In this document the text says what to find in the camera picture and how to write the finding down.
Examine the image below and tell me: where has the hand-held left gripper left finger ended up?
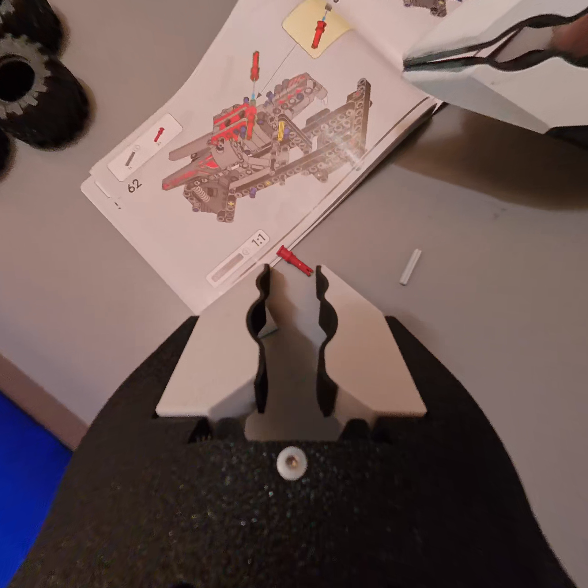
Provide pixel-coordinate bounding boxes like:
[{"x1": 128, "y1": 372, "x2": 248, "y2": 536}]
[{"x1": 155, "y1": 264, "x2": 272, "y2": 421}]

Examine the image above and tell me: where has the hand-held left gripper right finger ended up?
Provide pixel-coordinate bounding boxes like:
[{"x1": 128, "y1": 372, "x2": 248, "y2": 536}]
[{"x1": 316, "y1": 266, "x2": 428, "y2": 421}]

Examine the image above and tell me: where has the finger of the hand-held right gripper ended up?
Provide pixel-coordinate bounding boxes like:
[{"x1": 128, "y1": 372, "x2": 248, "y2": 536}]
[
  {"x1": 403, "y1": 0, "x2": 588, "y2": 65},
  {"x1": 404, "y1": 57, "x2": 588, "y2": 134}
]

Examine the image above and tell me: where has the grey toy axle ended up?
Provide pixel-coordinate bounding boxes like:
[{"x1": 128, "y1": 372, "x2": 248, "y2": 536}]
[{"x1": 399, "y1": 249, "x2": 422, "y2": 286}]

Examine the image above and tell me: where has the red toy pin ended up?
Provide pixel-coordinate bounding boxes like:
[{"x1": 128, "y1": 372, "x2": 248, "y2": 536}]
[{"x1": 277, "y1": 246, "x2": 314, "y2": 276}]

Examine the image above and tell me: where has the grey desk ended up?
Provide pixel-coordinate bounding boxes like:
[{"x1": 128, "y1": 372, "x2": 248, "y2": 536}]
[{"x1": 0, "y1": 0, "x2": 588, "y2": 584}]

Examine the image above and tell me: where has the toy building instruction booklet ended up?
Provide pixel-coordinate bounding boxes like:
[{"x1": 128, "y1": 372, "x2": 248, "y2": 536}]
[{"x1": 80, "y1": 0, "x2": 462, "y2": 318}]

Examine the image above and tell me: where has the blue plastic bin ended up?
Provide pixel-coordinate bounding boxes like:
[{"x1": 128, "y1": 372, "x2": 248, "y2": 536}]
[{"x1": 0, "y1": 390, "x2": 74, "y2": 588}]

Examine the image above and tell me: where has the black toy tyre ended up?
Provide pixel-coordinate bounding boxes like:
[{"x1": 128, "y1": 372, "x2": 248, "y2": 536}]
[
  {"x1": 0, "y1": 0, "x2": 65, "y2": 53},
  {"x1": 0, "y1": 129, "x2": 14, "y2": 182},
  {"x1": 0, "y1": 34, "x2": 91, "y2": 150}
]

